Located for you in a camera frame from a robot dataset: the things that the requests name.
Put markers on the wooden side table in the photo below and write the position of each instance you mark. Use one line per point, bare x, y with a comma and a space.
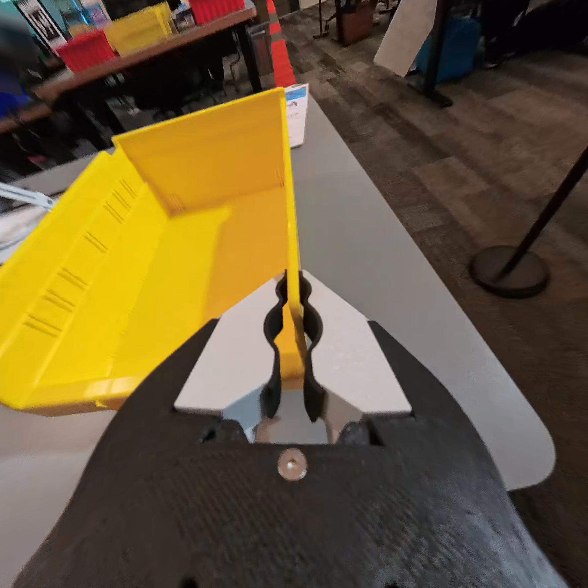
138, 57

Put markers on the yellow storage bin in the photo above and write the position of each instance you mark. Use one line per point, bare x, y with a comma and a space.
140, 30

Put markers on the brown cardboard panel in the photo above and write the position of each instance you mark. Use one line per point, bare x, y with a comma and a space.
406, 36

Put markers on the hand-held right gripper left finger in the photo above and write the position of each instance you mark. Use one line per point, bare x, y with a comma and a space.
229, 367

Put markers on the white leaflet with blue stripe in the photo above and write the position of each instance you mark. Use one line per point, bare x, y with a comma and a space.
296, 115

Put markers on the orange cone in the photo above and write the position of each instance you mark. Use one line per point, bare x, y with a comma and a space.
280, 50

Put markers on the yellow plastic bin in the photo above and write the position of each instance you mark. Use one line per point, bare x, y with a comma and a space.
183, 252

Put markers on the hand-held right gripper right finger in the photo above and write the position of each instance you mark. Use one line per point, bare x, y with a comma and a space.
358, 367

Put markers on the black stanchion post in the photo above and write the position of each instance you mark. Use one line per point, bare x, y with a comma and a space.
510, 273
434, 69

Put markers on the red storage bin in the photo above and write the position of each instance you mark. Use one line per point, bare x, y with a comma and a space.
216, 10
87, 51

